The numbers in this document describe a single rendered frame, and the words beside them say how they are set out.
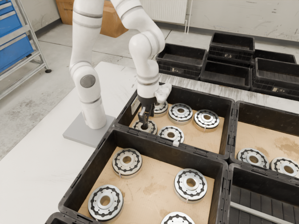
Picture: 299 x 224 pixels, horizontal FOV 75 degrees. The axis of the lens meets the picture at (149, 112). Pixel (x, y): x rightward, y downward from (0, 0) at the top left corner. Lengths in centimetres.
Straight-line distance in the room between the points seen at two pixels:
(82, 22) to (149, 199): 59
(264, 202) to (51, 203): 73
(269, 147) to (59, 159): 86
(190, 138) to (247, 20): 299
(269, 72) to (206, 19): 189
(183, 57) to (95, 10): 137
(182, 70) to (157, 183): 120
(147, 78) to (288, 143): 61
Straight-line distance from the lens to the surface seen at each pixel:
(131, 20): 57
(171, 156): 68
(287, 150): 91
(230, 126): 74
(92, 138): 95
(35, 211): 89
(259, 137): 90
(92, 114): 90
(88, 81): 78
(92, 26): 71
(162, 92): 65
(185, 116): 83
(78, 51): 79
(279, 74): 202
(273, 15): 364
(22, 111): 244
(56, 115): 115
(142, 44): 54
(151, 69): 59
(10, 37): 250
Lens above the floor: 146
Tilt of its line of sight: 45 degrees down
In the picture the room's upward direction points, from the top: straight up
